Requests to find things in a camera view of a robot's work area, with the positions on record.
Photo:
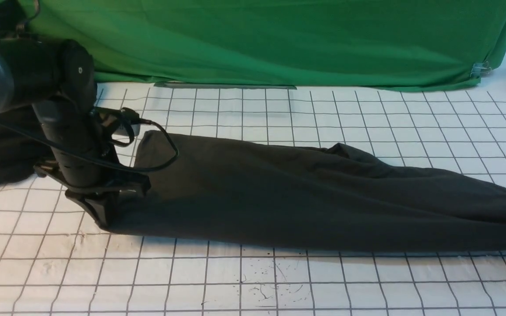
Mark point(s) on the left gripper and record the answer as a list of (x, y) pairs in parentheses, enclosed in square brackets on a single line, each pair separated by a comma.
[(92, 181)]

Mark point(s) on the gray long-sleeve top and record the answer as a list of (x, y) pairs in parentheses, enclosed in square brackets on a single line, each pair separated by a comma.
[(337, 198)]

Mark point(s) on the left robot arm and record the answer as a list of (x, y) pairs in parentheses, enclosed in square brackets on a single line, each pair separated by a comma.
[(49, 125)]

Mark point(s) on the white grid table mat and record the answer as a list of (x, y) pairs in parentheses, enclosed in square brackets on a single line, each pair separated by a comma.
[(55, 262)]

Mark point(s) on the black garment pile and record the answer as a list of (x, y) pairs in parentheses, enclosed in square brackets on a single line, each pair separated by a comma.
[(18, 155)]

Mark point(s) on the green backdrop cloth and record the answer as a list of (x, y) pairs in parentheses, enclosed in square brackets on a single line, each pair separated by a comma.
[(404, 45)]

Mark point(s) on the metal binder clip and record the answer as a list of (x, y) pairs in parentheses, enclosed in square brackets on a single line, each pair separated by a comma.
[(480, 70)]

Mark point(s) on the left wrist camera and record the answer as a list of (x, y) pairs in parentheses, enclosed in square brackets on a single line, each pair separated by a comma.
[(121, 122)]

